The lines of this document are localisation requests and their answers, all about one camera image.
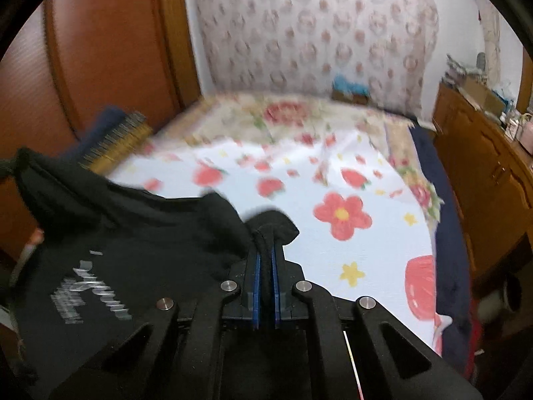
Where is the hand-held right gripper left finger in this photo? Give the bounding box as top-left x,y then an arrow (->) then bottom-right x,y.
50,245 -> 262,400

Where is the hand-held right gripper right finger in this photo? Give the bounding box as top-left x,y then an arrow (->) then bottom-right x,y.
270,244 -> 484,400

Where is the black printed t-shirt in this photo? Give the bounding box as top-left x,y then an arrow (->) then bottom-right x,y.
0,148 -> 300,400

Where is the white red-flower bed sheet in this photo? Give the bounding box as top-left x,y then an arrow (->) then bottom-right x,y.
108,133 -> 452,355

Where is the rose floral blanket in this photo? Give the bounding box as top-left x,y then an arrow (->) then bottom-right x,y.
167,94 -> 444,226

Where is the navy blue blanket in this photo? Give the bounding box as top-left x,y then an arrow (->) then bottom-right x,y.
410,121 -> 473,371

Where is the dark patterned pillow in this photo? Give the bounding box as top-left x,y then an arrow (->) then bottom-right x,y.
81,112 -> 153,173

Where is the blue plastic bag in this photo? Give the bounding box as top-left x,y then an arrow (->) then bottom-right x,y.
333,74 -> 369,94

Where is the navy folded cloth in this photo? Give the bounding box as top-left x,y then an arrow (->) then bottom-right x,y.
77,106 -> 126,163

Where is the white round appliance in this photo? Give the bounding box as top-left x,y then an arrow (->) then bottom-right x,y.
477,277 -> 525,321

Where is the long wooden cabinet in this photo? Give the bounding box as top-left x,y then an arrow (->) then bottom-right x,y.
433,81 -> 533,280

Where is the sheer circle-patterned curtain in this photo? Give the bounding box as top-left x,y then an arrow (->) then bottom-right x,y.
183,0 -> 440,113

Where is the brown slatted wooden wardrobe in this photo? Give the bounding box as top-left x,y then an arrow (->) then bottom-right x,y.
0,0 -> 205,259

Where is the open cardboard box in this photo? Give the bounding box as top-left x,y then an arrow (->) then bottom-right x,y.
462,77 -> 504,111

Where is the stack of folded cloths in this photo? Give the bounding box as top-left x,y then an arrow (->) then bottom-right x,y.
445,53 -> 479,80

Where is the beige tied curtain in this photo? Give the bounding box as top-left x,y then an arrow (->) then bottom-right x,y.
479,4 -> 502,80

